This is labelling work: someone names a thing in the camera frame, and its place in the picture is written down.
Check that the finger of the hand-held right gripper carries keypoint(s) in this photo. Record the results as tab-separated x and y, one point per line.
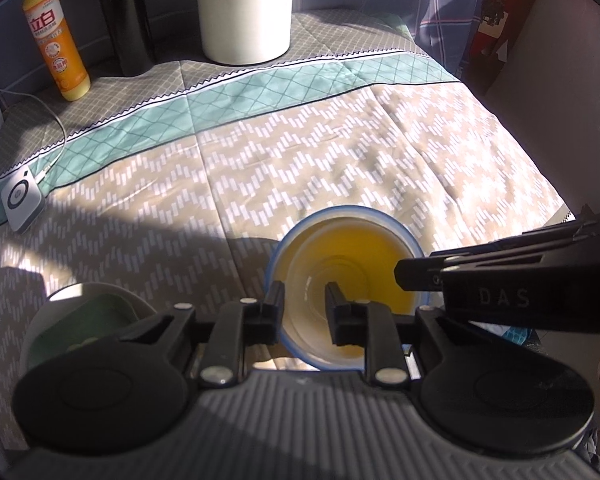
570	240
415	272

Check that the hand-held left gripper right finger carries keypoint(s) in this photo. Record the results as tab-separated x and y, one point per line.
336	310

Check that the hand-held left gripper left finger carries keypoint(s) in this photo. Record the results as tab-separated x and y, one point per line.
275	310

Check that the yellow bowl with blue rim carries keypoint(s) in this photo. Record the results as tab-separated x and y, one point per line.
273	265

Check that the yellow plastic bowl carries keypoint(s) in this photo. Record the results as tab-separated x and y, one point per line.
360	245

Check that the green bowl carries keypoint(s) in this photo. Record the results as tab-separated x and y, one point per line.
45	310

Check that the blue patterned item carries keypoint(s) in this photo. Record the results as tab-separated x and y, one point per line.
510	334

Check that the white panel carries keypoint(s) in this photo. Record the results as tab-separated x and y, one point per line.
570	85

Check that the patterned beige teal cloth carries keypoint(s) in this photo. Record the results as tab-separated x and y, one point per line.
330	135

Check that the red cardboard box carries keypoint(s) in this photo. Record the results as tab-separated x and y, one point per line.
495	25

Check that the white square charger device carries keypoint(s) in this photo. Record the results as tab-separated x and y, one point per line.
22	200

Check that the white cylindrical container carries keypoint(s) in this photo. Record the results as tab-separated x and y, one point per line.
245	10

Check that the black bottle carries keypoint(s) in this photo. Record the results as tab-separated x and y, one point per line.
125	20

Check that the orange detergent bottle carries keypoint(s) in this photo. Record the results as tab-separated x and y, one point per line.
55	50

